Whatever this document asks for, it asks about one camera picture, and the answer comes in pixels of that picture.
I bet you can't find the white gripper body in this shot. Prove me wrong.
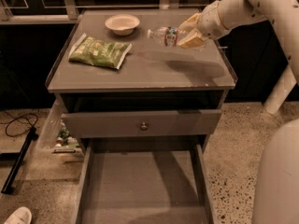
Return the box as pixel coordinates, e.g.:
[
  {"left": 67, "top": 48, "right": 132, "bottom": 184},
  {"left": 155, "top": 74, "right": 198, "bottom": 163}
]
[{"left": 197, "top": 0, "right": 231, "bottom": 40}]

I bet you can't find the grey open middle drawer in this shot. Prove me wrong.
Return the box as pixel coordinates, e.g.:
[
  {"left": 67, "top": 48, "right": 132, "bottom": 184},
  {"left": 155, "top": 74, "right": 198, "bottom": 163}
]
[{"left": 71, "top": 140, "right": 218, "bottom": 224}]

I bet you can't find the green chip bag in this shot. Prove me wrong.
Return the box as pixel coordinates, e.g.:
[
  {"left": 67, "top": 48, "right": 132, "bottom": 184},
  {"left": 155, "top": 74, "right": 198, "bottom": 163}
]
[{"left": 68, "top": 34, "right": 132, "bottom": 70}]

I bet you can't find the clear plastic storage bin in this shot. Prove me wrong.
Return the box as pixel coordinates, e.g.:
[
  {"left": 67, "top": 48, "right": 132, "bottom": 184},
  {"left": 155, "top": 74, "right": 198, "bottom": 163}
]
[{"left": 36, "top": 101, "right": 81, "bottom": 154}]

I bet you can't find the white cylindrical post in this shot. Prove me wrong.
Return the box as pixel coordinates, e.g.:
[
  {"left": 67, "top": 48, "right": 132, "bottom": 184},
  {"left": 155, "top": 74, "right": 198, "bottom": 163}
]
[{"left": 263, "top": 66, "right": 296, "bottom": 114}]

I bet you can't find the white shoe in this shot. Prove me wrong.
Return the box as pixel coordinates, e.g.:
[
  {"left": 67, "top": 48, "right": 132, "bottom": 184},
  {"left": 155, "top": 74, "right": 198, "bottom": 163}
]
[{"left": 4, "top": 206, "right": 32, "bottom": 224}]

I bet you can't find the clear plastic water bottle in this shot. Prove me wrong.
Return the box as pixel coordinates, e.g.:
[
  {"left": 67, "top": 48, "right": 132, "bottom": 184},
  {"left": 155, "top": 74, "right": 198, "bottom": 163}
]
[{"left": 147, "top": 27, "right": 187, "bottom": 47}]

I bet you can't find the round metal drawer knob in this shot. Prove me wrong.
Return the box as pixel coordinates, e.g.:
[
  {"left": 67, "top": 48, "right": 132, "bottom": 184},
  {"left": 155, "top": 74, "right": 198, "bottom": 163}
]
[{"left": 140, "top": 122, "right": 148, "bottom": 131}]

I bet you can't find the black cable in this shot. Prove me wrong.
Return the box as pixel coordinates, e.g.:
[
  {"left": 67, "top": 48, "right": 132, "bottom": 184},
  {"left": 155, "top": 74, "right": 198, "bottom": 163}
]
[{"left": 0, "top": 109, "right": 39, "bottom": 138}]

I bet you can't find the grey top drawer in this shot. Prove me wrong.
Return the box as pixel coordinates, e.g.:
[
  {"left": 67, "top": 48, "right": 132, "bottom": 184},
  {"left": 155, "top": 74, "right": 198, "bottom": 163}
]
[{"left": 62, "top": 110, "right": 221, "bottom": 138}]

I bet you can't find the black metal stand leg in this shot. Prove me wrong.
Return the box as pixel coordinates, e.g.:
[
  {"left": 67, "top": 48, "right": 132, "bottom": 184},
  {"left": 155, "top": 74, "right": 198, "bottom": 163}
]
[{"left": 1, "top": 127, "right": 38, "bottom": 194}]

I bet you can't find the grey wooden cabinet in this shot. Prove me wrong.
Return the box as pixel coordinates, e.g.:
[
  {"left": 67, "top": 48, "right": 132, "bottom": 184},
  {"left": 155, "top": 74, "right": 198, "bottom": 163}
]
[{"left": 47, "top": 10, "right": 236, "bottom": 147}]

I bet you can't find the white paper bowl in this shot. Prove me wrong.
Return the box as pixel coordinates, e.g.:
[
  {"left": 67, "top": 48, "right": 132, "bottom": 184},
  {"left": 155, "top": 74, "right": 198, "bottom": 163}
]
[{"left": 105, "top": 14, "right": 140, "bottom": 36}]

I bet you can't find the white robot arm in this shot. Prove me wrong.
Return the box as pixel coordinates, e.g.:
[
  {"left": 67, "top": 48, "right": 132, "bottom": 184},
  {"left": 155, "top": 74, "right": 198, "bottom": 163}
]
[{"left": 178, "top": 0, "right": 299, "bottom": 224}]

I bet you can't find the metal window frame rail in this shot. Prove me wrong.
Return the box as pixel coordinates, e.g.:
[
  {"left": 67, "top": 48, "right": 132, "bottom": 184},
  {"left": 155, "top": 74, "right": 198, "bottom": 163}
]
[{"left": 0, "top": 0, "right": 247, "bottom": 26}]

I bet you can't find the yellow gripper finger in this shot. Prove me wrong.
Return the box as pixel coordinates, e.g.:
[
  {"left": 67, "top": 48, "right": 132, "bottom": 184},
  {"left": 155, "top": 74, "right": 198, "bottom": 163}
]
[
  {"left": 177, "top": 28, "right": 208, "bottom": 49},
  {"left": 178, "top": 13, "right": 200, "bottom": 32}
]

